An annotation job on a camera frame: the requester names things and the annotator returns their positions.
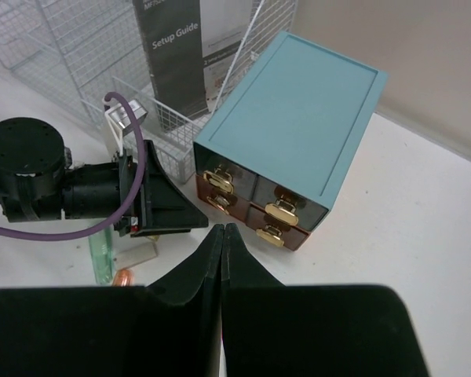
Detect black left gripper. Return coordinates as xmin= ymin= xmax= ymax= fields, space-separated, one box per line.
xmin=61 ymin=140 xmax=209 ymax=237

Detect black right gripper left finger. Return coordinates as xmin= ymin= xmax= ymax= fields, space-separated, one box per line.
xmin=0 ymin=225 xmax=225 ymax=376

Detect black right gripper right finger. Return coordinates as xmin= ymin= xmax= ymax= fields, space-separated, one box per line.
xmin=221 ymin=224 xmax=429 ymax=376

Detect grey eraser block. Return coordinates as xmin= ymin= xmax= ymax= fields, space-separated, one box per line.
xmin=113 ymin=243 xmax=157 ymax=269

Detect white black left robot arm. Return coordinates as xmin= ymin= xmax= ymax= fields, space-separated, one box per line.
xmin=0 ymin=118 xmax=209 ymax=237

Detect orange correction tape dispenser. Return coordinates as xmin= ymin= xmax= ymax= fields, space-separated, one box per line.
xmin=112 ymin=269 xmax=134 ymax=287

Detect green correction tape dispenser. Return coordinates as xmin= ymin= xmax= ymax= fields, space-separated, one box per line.
xmin=88 ymin=228 xmax=115 ymax=286

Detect teal orange drawer cabinet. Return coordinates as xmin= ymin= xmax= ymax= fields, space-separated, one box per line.
xmin=193 ymin=31 xmax=387 ymax=251

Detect white wire mesh basket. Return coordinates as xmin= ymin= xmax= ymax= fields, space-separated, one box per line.
xmin=0 ymin=0 xmax=295 ymax=185

